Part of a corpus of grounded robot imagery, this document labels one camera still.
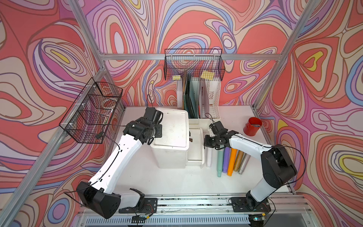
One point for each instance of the orange toy microphone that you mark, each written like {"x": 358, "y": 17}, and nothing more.
{"x": 233, "y": 154}

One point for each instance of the white plastic drawer cabinet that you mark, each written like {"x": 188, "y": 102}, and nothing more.
{"x": 171, "y": 149}

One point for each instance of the small yellow sticky note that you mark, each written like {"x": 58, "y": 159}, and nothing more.
{"x": 176, "y": 77}

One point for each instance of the yellow sticky note pad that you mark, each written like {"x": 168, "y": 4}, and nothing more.
{"x": 207, "y": 75}

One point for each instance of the green folder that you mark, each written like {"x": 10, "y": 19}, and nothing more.
{"x": 191, "y": 98}

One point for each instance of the white file organizer rack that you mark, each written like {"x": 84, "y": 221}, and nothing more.
{"x": 209, "y": 94}

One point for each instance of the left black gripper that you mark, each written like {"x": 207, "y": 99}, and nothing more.
{"x": 159, "y": 128}

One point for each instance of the olive toy microphone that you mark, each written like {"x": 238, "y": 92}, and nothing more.
{"x": 238, "y": 161}

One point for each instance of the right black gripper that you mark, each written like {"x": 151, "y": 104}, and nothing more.
{"x": 206, "y": 142}

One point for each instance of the red metal cup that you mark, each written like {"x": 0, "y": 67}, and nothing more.
{"x": 252, "y": 126}

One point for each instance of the black wire basket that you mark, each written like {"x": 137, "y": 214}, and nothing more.
{"x": 93, "y": 111}
{"x": 189, "y": 63}

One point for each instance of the mint green toy microphone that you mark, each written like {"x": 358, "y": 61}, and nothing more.
{"x": 220, "y": 158}

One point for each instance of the black wire basket back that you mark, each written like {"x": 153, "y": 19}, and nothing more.
{"x": 189, "y": 63}

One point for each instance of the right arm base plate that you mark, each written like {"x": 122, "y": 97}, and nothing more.
{"x": 244, "y": 204}

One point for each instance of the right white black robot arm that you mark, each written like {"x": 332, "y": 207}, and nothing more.
{"x": 277, "y": 166}

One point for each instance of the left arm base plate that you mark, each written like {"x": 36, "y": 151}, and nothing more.
{"x": 145, "y": 206}

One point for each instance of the silver grey toy microphone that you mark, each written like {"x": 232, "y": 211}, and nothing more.
{"x": 244, "y": 163}

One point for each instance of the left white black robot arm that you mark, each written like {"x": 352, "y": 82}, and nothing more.
{"x": 98, "y": 194}

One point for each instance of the black wire basket left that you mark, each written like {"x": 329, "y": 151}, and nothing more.
{"x": 93, "y": 111}

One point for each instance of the purple toy microphone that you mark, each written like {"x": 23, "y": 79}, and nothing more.
{"x": 226, "y": 158}

